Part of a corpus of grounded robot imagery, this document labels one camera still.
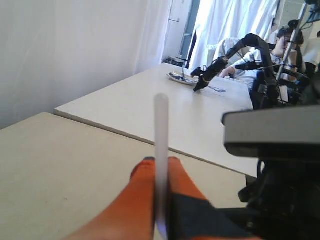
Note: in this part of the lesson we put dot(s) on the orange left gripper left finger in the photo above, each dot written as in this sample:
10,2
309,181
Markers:
131,215

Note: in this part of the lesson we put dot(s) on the adjacent white table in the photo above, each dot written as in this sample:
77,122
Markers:
153,109

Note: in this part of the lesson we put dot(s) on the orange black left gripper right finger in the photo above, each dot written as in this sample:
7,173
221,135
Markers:
191,214

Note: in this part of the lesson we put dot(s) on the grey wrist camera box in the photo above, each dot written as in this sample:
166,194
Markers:
288,133

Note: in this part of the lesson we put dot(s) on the blue patterned plate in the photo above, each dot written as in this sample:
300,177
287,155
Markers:
182,79

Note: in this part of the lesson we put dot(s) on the seated person in white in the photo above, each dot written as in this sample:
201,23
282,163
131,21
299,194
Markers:
294,60

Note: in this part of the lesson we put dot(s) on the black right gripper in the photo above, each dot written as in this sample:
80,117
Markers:
282,202

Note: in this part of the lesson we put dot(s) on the white backdrop curtain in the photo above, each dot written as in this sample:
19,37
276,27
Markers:
55,51

